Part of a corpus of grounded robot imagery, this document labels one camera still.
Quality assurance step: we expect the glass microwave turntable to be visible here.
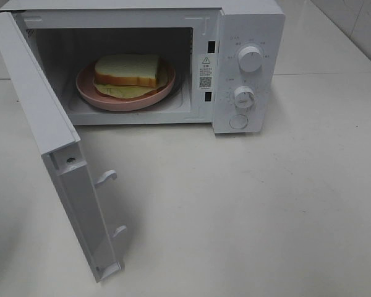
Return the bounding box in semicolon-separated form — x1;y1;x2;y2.
69;73;188;113

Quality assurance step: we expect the white dial knob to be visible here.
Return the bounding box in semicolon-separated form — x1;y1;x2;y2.
237;44;263;72
234;86;255;109

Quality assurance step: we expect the pink round plate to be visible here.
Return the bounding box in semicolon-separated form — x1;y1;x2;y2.
76;60;176;111

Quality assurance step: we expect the white microwave door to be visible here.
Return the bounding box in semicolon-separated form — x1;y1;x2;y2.
0;12;123;282

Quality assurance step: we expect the round door release button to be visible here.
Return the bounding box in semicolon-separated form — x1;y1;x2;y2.
229;114;249;129

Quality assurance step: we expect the upper white dial knob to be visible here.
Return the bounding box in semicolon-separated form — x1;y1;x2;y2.
237;44;263;72

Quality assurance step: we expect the white microwave oven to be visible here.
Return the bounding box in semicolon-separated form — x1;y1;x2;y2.
0;1;285;134

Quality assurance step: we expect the lower white dial knob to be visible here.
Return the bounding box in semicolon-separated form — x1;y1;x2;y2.
234;86;255;109

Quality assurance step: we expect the white warning label sticker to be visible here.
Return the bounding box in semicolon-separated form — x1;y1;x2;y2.
197;53;216;90

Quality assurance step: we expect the white bread sandwich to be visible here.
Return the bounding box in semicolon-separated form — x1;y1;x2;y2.
93;54;169;100

